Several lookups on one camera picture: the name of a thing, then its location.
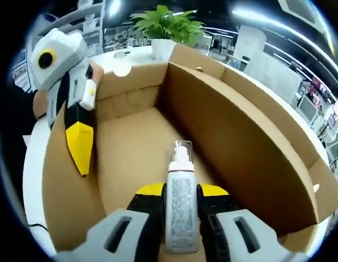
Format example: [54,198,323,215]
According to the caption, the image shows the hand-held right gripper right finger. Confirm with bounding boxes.
[198,183,292,262]

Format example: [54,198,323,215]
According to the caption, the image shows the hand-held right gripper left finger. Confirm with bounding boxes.
[58,183,165,262]

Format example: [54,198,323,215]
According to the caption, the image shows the white pump bottle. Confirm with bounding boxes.
[163,140,199,254]

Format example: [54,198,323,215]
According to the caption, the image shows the brown cardboard shoe box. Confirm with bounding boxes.
[41,43,338,256]

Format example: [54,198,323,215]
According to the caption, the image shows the person's left hand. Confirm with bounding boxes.
[88,64,104,82]

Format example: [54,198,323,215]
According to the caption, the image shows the green potted plant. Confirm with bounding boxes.
[129,4,206,59]

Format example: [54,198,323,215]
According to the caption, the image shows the ceiling air conditioner vent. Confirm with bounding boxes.
[277,0,321,24]

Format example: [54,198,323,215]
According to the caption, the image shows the blue framed wall poster board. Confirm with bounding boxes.
[13,65,32,91]

